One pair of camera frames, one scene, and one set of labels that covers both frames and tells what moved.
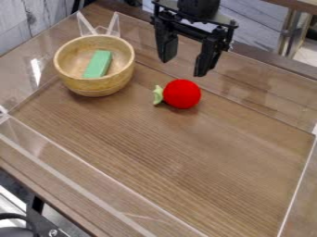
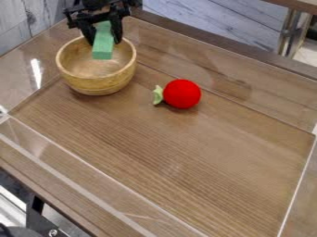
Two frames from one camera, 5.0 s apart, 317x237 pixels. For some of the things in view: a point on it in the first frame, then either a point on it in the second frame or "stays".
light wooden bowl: (73, 56) stays
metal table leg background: (297, 23) stays
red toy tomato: (180, 93) stays
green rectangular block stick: (98, 65) → (103, 42)
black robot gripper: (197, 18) → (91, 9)
